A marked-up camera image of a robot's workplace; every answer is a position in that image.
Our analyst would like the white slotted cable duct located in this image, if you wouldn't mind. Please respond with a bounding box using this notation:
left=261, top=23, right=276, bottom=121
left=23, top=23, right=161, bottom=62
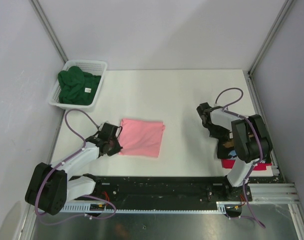
left=60, top=201, right=241, bottom=215

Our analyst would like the left aluminium frame post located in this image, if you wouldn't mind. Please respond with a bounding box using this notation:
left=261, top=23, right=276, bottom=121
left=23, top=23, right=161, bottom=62
left=29, top=0, right=68, bottom=63

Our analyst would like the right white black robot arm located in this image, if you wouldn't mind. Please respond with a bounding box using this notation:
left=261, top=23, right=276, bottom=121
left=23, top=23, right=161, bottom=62
left=196, top=102, right=273, bottom=201

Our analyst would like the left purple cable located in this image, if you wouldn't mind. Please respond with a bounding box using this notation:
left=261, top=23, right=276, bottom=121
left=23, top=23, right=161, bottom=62
left=34, top=109, right=117, bottom=226

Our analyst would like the right aluminium frame post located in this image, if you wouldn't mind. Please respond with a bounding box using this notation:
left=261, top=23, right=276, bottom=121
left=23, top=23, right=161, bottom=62
left=249, top=0, right=299, bottom=76

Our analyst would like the black printed t-shirt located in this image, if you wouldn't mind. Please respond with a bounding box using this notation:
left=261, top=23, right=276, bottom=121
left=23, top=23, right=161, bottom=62
left=210, top=123, right=273, bottom=163

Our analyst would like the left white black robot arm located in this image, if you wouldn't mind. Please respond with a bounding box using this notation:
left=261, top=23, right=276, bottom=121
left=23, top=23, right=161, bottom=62
left=25, top=136, right=122, bottom=216

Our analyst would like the pink t-shirt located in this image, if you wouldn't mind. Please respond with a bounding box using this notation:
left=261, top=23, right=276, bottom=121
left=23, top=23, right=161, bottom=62
left=118, top=118, right=165, bottom=158

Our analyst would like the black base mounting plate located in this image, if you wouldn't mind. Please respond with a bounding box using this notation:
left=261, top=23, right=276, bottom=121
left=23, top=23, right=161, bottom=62
left=74, top=176, right=254, bottom=203

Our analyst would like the red t-shirt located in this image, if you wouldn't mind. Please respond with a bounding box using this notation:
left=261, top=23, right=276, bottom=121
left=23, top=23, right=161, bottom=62
left=221, top=159, right=272, bottom=171

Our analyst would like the aluminium frame post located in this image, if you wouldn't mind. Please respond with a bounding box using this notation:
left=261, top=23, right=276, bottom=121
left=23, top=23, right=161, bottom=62
left=29, top=0, right=68, bottom=63
left=249, top=0, right=299, bottom=76

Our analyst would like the green t-shirt in basket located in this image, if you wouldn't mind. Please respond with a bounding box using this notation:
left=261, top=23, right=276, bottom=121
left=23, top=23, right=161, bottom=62
left=57, top=66, right=101, bottom=106

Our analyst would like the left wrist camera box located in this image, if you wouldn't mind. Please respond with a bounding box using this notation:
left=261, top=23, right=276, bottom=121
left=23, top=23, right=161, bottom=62
left=98, top=122, right=123, bottom=141

